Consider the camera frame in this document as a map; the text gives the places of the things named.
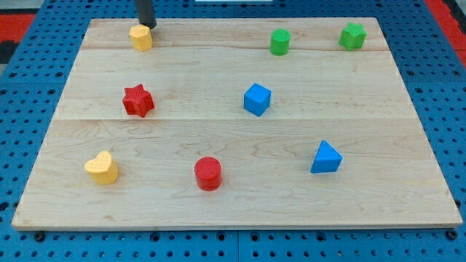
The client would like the yellow heart block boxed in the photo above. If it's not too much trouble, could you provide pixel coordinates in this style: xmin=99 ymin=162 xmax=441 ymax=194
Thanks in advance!
xmin=84 ymin=151 xmax=119 ymax=185

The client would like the light wooden board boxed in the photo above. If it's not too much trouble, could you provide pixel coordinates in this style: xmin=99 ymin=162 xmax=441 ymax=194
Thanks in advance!
xmin=12 ymin=17 xmax=463 ymax=231

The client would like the blue cube block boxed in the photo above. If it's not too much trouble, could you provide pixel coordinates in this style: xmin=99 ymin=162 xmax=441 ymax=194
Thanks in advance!
xmin=243 ymin=83 xmax=272 ymax=116

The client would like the red cylinder block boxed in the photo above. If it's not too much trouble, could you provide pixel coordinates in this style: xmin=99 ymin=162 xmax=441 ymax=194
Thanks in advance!
xmin=194 ymin=156 xmax=222 ymax=191

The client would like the blue triangle block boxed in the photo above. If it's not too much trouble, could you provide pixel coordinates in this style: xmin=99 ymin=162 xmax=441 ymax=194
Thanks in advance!
xmin=310 ymin=140 xmax=343 ymax=173

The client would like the red star block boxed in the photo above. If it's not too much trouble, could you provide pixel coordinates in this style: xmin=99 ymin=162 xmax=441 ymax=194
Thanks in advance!
xmin=122 ymin=84 xmax=155 ymax=118

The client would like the green cylinder block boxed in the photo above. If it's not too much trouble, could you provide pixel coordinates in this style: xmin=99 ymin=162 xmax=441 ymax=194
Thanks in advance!
xmin=269 ymin=28 xmax=291 ymax=56

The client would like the yellow hexagon block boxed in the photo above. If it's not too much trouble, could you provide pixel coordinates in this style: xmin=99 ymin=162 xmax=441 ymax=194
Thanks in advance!
xmin=129 ymin=25 xmax=152 ymax=52

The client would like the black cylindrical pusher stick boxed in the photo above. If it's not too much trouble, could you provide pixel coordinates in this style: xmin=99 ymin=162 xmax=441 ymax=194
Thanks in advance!
xmin=134 ymin=0 xmax=157 ymax=29

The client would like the green star block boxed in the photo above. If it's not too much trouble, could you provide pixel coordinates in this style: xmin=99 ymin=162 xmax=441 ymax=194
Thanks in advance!
xmin=338 ymin=23 xmax=367 ymax=51

